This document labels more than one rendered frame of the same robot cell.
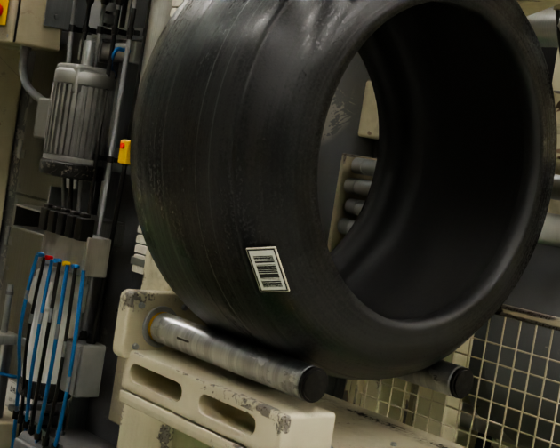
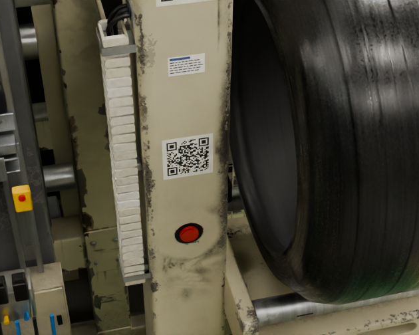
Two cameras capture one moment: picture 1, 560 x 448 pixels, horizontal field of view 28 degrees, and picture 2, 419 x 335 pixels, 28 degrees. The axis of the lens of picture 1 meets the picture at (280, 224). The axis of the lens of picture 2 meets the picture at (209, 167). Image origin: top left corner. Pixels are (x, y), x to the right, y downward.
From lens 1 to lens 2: 1.82 m
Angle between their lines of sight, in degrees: 68
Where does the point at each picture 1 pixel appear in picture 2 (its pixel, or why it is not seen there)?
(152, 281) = (173, 283)
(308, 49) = not seen: outside the picture
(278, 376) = not seen: outside the picture
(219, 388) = (374, 324)
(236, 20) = not seen: outside the picture
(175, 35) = (392, 176)
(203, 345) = (331, 308)
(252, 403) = (412, 317)
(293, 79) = not seen: outside the picture
